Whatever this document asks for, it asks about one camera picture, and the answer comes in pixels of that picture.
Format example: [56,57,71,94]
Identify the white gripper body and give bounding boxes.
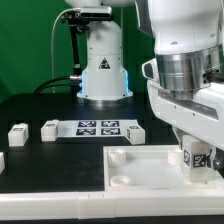
[146,79,224,152]

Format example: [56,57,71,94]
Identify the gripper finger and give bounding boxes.
[207,147,224,170]
[172,126,185,148]

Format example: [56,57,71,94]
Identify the white square tabletop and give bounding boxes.
[103,145,224,191]

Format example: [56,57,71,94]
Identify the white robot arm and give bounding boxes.
[65,0,224,171]

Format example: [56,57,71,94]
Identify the fiducial marker sheet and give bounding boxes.
[58,119,137,138]

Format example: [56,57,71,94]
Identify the white part at left edge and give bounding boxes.
[0,152,5,174]

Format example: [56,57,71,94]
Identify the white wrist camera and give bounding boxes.
[142,58,159,82]

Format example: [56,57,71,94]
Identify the white fence rail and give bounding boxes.
[0,188,224,220]

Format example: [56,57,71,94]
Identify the black cables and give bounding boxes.
[32,75,83,95]

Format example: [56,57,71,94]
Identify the black camera stand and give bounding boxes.
[61,11,89,92]

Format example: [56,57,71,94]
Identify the grey camera on stand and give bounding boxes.
[80,6,112,20]

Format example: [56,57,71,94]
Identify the white cable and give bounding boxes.
[50,7,82,94]

